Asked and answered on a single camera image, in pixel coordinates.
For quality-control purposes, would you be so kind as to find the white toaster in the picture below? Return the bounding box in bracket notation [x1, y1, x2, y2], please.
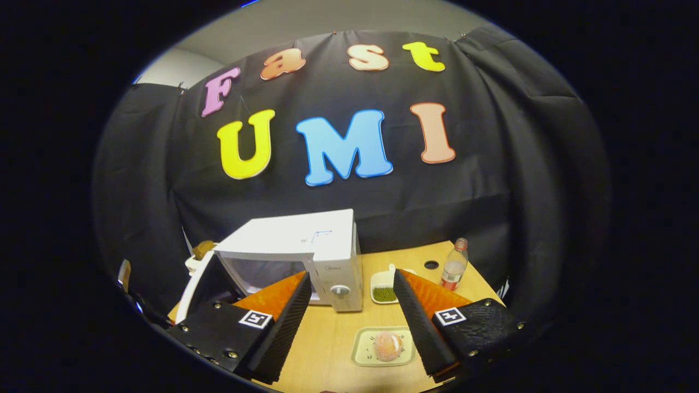
[185, 252, 219, 277]

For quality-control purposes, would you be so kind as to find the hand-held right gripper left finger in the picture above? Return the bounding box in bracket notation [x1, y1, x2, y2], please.
[167, 271, 313, 384]

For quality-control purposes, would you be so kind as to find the black backdrop cloth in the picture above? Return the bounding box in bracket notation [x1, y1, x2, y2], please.
[93, 25, 611, 323]

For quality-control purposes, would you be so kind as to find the pale green rectangular plate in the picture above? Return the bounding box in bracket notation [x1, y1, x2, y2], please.
[351, 326, 417, 368]

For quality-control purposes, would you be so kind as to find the pink round bun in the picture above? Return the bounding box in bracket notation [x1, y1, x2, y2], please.
[374, 331, 404, 362]

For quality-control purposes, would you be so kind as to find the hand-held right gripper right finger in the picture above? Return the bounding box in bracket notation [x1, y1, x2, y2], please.
[393, 269, 528, 383]

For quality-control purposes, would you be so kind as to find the white divided dish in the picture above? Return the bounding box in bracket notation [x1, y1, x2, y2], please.
[370, 264, 416, 305]

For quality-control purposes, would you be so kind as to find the white microwave oven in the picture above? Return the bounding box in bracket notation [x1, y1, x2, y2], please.
[175, 209, 364, 326]

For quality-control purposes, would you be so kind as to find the clear bottle with red label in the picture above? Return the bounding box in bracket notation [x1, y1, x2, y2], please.
[441, 237, 469, 291]

